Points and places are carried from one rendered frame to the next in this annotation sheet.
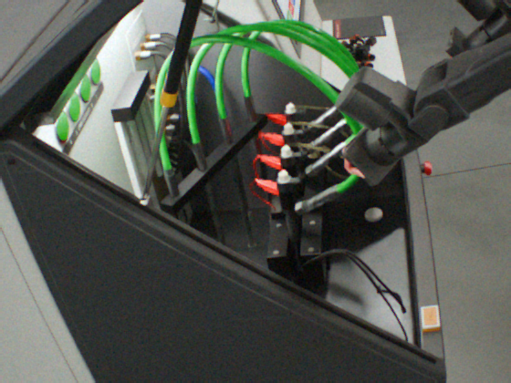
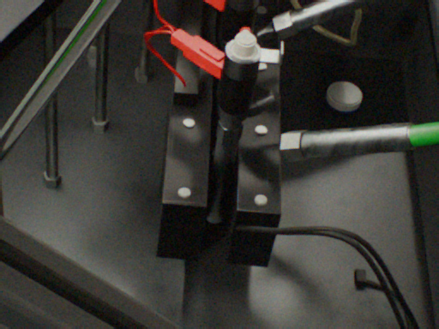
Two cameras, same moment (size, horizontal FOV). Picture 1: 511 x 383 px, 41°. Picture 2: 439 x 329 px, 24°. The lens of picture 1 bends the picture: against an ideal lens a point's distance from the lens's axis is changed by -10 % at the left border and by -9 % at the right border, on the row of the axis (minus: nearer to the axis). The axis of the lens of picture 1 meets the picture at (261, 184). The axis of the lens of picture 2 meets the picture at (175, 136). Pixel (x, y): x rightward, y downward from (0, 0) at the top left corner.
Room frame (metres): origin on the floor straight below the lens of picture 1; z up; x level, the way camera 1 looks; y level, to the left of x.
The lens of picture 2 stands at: (0.54, 0.13, 1.64)
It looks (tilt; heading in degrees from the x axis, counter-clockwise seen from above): 48 degrees down; 347
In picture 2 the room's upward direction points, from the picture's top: 7 degrees clockwise
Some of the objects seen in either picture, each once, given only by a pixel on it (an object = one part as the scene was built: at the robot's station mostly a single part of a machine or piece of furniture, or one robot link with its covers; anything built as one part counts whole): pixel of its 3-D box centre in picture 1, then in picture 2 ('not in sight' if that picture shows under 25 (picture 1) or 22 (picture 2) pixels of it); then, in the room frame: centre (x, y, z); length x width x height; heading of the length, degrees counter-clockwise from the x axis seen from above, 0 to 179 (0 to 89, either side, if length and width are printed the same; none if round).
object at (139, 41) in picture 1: (156, 87); not in sight; (1.36, 0.17, 1.20); 0.13 x 0.03 x 0.31; 168
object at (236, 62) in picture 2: (298, 225); (240, 141); (1.07, -0.05, 1.01); 0.05 x 0.03 x 0.21; 78
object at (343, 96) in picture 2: (373, 215); (344, 97); (1.27, -0.23, 0.84); 0.04 x 0.04 x 0.01
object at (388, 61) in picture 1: (361, 69); not in sight; (1.73, -0.33, 0.97); 0.70 x 0.22 x 0.03; 168
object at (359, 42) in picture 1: (359, 50); not in sight; (1.77, -0.33, 1.01); 0.23 x 0.11 x 0.06; 168
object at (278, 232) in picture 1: (302, 228); (218, 116); (1.19, -0.06, 0.91); 0.34 x 0.10 x 0.15; 168
